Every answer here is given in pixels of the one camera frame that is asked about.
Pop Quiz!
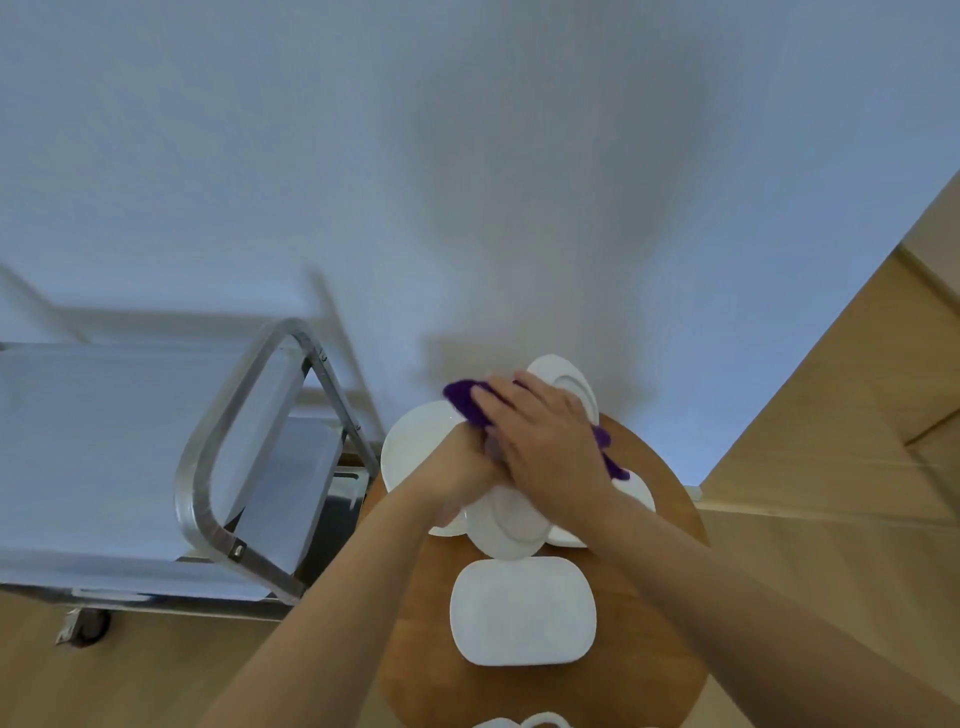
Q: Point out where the person's right forearm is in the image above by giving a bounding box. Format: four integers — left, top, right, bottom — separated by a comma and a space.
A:
588, 491, 960, 728

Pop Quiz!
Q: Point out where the stack of white rectangular plates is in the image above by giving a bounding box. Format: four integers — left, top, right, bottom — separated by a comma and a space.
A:
545, 468, 658, 549

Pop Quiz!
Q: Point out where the steel three-tier cart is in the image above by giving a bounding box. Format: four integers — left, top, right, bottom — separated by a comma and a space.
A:
0, 317, 382, 648

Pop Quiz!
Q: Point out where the stack of white round plates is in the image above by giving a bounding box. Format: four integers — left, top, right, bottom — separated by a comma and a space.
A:
380, 400, 470, 538

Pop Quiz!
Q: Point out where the person's right hand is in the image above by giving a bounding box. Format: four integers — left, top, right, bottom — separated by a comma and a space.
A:
470, 371, 618, 535

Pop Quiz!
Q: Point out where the round wooden side table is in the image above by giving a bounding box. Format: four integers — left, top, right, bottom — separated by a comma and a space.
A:
372, 412, 711, 728

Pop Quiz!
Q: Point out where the purple cleaning cloth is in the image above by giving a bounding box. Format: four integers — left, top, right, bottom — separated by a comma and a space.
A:
442, 378, 630, 481

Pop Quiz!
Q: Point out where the person's left forearm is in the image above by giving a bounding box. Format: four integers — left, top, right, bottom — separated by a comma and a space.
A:
198, 487, 451, 728

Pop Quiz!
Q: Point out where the white oblong serving plate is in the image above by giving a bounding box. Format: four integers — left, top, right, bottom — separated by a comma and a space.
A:
463, 353, 601, 562
449, 556, 598, 668

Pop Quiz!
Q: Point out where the person's left hand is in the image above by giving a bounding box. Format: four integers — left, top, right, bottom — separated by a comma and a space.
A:
408, 423, 505, 530

